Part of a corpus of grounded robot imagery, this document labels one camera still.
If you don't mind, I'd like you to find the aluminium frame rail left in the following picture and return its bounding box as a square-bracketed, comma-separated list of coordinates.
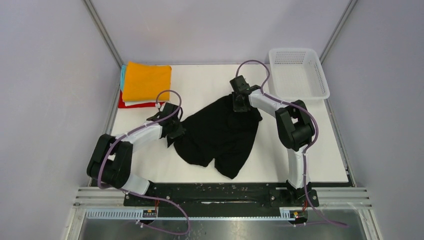
[82, 0, 124, 68]

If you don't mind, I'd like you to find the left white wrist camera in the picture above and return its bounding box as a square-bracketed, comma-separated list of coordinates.
[155, 102, 166, 111]

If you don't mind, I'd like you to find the white slotted cable duct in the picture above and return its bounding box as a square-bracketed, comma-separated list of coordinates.
[85, 207, 299, 222]

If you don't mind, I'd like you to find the aluminium frame rail right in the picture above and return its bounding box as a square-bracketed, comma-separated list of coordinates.
[319, 0, 358, 64]

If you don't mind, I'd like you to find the white plastic basket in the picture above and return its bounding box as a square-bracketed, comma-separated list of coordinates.
[268, 48, 330, 101]

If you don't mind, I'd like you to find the black t shirt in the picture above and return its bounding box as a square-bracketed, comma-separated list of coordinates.
[166, 95, 263, 179]

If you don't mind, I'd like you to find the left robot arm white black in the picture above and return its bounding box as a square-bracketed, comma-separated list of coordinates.
[86, 102, 185, 206]

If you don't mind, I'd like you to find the aluminium frame rail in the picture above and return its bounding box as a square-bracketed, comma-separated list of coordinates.
[82, 0, 124, 68]
[319, 0, 358, 64]

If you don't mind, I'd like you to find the folded cyan t shirt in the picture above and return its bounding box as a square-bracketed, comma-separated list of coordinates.
[119, 64, 127, 92]

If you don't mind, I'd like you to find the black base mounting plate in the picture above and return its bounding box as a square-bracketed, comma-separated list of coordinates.
[123, 181, 320, 218]

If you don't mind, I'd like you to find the folded white t shirt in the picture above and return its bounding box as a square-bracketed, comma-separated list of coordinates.
[121, 92, 167, 108]

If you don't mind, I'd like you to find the folded red t shirt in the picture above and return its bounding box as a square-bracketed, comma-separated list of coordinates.
[118, 91, 165, 110]

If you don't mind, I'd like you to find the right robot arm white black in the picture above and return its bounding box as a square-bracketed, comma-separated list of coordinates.
[229, 75, 316, 206]

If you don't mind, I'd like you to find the folded orange t shirt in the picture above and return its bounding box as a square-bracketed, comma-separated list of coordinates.
[122, 61, 172, 102]

